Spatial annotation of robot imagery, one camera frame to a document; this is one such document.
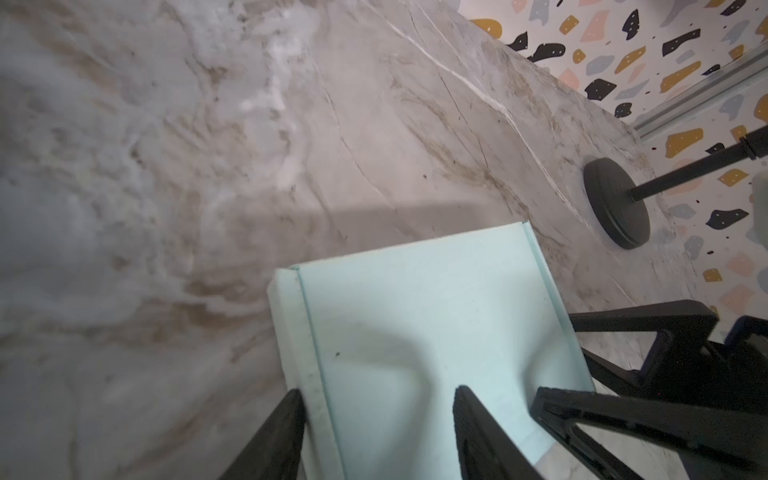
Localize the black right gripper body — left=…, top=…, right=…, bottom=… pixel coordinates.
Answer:
left=638, top=314, right=768, bottom=480

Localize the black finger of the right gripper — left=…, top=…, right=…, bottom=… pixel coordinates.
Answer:
left=569, top=300, right=718, bottom=399
left=530, top=387, right=767, bottom=479

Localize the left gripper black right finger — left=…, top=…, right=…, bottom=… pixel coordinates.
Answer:
left=453, top=385, right=542, bottom=480

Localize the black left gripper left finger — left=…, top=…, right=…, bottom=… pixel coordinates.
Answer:
left=219, top=389, right=307, bottom=480

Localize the mint paper box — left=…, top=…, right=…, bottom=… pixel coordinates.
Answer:
left=267, top=222, right=594, bottom=479

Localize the black microphone stand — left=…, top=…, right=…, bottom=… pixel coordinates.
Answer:
left=583, top=126, right=767, bottom=250

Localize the aluminium right corner post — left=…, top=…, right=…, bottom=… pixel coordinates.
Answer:
left=630, top=42, right=767, bottom=141

